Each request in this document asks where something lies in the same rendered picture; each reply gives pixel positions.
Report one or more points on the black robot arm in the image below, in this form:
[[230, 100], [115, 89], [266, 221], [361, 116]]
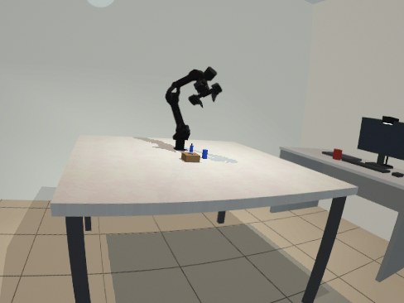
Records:
[[182, 130]]

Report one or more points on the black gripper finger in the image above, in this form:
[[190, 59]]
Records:
[[214, 93], [197, 100]]

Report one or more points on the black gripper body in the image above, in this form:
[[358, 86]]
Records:
[[204, 92]]

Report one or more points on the brown wooden block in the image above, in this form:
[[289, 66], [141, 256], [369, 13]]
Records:
[[187, 157]]

